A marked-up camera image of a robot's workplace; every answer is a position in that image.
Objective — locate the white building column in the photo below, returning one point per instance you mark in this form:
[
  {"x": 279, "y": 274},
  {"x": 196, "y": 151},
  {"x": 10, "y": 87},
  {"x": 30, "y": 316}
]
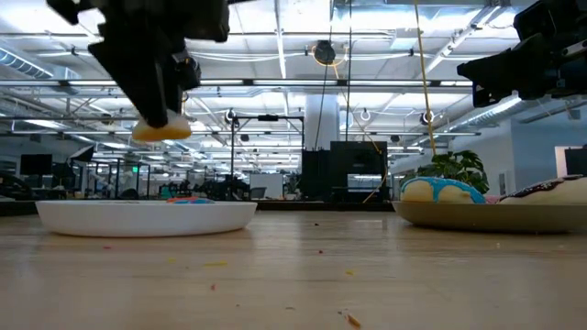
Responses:
[{"x": 321, "y": 119}]

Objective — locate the yellow loose sprinkle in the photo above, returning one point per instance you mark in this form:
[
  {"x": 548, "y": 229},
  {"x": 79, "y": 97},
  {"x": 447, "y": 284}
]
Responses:
[{"x": 215, "y": 264}]

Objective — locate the tan plate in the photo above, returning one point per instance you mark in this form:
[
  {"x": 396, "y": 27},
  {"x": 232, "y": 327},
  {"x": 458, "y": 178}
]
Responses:
[{"x": 486, "y": 217}]

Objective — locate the silver ventilation duct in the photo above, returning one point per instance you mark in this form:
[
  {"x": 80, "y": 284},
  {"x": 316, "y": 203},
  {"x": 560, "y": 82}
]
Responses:
[{"x": 500, "y": 112}]

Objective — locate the long ceiling light strip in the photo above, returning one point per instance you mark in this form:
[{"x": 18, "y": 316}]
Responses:
[{"x": 293, "y": 83}]

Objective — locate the dark wall monitor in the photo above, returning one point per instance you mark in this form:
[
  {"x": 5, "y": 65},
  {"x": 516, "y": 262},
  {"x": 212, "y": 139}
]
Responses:
[{"x": 36, "y": 164}]

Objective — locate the dark monitor with white frame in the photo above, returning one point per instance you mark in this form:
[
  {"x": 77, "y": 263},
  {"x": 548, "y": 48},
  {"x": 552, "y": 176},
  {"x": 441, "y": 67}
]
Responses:
[{"x": 577, "y": 161}]

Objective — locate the white plate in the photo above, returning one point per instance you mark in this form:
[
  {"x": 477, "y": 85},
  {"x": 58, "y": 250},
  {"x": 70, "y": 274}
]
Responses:
[{"x": 147, "y": 220}]

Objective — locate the black cabinet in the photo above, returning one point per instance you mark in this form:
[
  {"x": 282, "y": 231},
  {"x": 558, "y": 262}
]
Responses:
[{"x": 353, "y": 160}]

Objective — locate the orange sprinkle crumb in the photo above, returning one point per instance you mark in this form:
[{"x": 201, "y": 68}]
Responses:
[{"x": 354, "y": 320}]

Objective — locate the small black ceiling reel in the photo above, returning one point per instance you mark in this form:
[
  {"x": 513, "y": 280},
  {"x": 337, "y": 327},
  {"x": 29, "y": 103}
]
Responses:
[
  {"x": 230, "y": 117},
  {"x": 426, "y": 118}
]

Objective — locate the blue-glazed plain donut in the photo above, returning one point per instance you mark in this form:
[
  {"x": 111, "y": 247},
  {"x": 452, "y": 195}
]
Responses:
[{"x": 440, "y": 190}]

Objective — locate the potted green plant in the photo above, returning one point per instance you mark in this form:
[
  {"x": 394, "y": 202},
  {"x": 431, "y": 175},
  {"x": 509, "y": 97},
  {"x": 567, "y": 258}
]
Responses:
[{"x": 458, "y": 165}]

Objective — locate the pale pink-iced donut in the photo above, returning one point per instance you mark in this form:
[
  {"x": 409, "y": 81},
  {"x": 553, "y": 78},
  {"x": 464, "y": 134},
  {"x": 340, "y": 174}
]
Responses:
[{"x": 492, "y": 200}]

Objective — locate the white board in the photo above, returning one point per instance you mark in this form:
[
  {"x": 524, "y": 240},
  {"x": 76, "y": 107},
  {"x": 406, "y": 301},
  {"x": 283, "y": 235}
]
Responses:
[{"x": 266, "y": 185}]

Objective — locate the white-iced sprinkled donut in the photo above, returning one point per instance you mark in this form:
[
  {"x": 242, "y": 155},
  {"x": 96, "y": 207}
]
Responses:
[{"x": 179, "y": 131}]

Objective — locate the black metal frame stand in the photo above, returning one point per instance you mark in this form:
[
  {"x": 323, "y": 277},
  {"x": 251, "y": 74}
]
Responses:
[{"x": 233, "y": 146}]

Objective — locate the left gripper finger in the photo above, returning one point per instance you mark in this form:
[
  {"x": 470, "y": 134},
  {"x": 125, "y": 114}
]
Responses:
[
  {"x": 137, "y": 78},
  {"x": 187, "y": 73}
]

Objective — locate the chocolate-iced donut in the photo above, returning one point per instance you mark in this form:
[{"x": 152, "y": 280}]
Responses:
[{"x": 550, "y": 193}]

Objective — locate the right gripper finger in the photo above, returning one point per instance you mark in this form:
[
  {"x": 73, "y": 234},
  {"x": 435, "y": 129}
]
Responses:
[{"x": 502, "y": 71}]

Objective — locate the blue-iced sprinkled donut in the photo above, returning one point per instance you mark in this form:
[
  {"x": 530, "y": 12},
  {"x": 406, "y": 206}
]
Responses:
[{"x": 199, "y": 201}]

